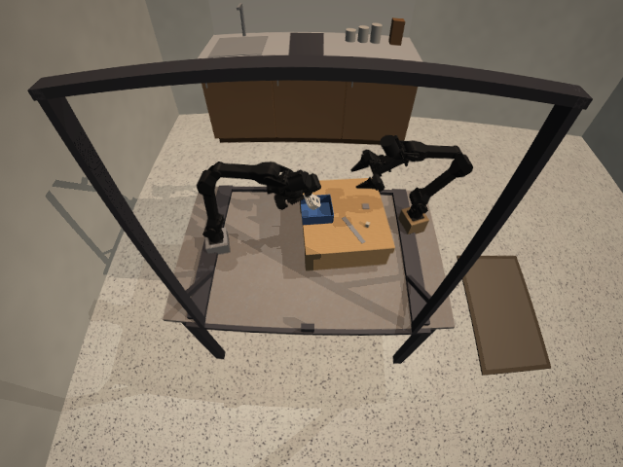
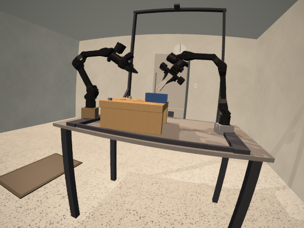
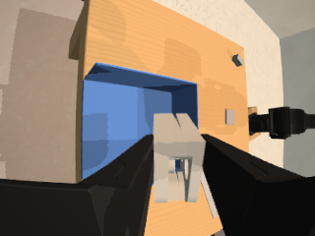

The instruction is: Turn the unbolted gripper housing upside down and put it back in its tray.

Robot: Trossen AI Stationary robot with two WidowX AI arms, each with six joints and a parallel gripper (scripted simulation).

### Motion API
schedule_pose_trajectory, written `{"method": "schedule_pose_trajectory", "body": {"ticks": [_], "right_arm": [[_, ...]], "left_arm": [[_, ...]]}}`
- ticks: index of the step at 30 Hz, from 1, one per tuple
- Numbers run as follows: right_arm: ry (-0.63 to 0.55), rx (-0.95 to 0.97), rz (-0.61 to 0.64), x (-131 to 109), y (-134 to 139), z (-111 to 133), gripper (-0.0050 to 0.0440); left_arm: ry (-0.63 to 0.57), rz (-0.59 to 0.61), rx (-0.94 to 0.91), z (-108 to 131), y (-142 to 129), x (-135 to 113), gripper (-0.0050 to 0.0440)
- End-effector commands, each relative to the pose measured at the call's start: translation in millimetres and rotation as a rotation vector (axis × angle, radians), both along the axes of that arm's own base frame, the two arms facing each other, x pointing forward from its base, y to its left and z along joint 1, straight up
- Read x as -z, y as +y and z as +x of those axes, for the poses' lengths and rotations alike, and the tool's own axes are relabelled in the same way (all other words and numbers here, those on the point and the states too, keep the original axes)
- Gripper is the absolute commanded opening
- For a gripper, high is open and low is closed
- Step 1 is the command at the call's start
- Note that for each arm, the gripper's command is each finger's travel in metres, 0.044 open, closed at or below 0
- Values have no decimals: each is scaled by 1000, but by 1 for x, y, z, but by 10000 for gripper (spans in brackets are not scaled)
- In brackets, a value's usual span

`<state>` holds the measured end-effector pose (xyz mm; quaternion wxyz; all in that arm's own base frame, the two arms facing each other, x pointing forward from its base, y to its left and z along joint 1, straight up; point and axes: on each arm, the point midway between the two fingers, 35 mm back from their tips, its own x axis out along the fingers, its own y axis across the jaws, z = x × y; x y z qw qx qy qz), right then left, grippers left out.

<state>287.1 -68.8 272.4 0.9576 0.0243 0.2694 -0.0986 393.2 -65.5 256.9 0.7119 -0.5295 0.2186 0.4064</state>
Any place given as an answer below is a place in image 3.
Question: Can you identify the blue open-top tray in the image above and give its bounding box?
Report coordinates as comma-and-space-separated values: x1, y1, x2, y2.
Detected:
81, 62, 199, 176

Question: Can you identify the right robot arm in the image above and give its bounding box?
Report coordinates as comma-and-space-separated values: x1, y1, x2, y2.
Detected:
248, 106, 315, 140

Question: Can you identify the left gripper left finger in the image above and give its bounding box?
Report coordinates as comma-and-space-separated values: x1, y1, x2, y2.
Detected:
0, 135, 155, 236

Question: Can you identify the grey flat bar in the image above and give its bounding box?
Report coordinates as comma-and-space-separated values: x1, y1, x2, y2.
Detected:
201, 169, 218, 218

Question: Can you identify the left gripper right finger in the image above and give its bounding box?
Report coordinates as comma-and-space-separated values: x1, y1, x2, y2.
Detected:
201, 134, 315, 236

